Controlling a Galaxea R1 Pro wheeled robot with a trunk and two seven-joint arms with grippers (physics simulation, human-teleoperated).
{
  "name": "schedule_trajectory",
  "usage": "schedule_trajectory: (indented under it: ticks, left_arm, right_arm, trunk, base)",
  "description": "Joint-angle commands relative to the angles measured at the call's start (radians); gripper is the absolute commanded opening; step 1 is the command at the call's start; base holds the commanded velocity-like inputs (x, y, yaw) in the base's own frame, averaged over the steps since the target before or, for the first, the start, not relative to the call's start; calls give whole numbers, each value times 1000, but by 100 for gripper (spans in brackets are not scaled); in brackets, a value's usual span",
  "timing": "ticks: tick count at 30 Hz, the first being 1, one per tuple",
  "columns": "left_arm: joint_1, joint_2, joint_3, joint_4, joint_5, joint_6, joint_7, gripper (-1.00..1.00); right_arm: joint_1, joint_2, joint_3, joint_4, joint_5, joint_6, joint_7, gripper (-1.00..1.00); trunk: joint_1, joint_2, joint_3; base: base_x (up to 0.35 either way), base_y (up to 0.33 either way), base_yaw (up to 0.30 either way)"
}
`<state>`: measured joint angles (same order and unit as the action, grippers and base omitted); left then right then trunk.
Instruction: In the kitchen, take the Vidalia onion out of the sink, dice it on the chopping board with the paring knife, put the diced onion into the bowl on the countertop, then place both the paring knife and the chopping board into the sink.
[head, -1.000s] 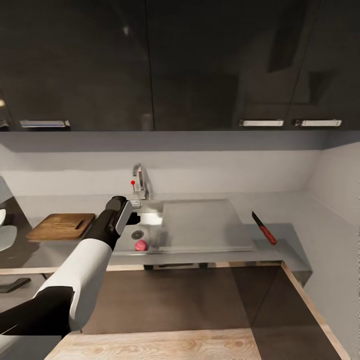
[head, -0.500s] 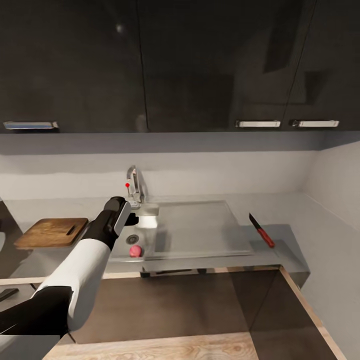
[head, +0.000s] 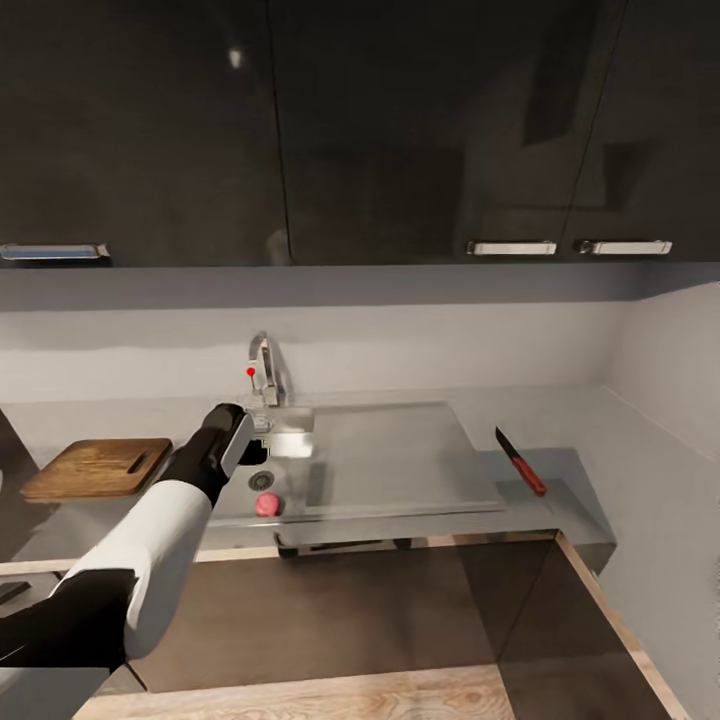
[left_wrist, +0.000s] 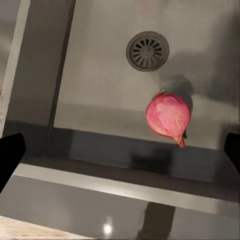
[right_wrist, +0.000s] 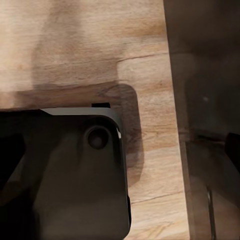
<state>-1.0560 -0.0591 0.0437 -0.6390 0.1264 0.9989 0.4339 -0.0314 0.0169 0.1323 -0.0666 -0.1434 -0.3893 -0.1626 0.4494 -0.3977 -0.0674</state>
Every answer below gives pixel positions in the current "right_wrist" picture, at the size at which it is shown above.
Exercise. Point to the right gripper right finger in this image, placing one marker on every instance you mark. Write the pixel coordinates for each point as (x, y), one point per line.
(232, 149)

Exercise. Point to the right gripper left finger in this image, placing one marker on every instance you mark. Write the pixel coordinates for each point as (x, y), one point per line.
(12, 149)

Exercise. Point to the oven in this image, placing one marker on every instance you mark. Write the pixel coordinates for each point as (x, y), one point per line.
(215, 190)

